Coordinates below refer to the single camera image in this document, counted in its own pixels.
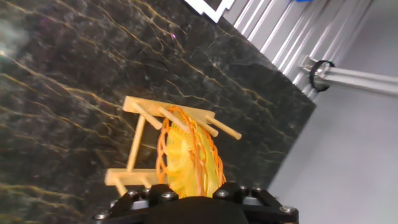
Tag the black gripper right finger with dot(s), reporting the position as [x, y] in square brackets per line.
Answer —
[261, 202]

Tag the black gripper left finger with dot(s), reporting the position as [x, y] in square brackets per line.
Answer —
[136, 202]

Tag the yellow orange woven dish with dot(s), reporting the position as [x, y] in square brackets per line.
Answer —
[186, 155]

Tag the wooden dish rack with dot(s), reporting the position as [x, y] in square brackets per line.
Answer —
[136, 140]

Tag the black marble pattern mat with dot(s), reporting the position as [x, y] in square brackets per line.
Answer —
[93, 77]

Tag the silver aluminium pole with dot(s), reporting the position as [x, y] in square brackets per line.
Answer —
[363, 81]

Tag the black white fiducial marker board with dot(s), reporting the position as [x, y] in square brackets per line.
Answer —
[211, 9]

